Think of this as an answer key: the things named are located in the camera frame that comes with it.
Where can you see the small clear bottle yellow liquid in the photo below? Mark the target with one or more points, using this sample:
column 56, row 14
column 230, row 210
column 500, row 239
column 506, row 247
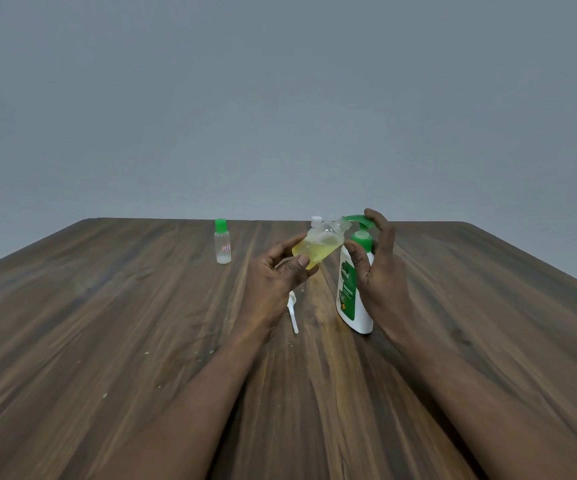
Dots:
column 324, row 240

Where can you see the white bottle cap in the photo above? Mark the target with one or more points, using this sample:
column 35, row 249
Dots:
column 317, row 221

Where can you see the person's right thumb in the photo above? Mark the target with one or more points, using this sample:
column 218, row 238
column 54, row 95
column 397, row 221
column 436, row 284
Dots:
column 357, row 259

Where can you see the person's left thumb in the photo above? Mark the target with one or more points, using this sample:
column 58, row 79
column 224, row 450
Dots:
column 299, row 269

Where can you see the person's right forearm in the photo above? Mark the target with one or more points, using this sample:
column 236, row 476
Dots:
column 478, row 409

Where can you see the white plastic spoon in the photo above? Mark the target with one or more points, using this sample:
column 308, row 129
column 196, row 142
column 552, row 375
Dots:
column 293, row 314

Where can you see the person's left hand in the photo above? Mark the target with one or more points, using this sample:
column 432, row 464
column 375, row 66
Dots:
column 263, row 289

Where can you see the white pump bottle green dispenser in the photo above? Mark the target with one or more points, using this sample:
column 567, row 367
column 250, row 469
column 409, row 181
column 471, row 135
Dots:
column 351, row 299

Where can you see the person's right hand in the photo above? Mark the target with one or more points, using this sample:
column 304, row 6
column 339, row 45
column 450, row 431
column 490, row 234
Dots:
column 386, row 289

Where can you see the small clear bottle green cap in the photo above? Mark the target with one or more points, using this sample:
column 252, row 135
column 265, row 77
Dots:
column 223, row 247

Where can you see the person's left forearm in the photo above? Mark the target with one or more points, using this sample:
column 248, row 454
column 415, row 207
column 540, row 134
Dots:
column 203, row 409

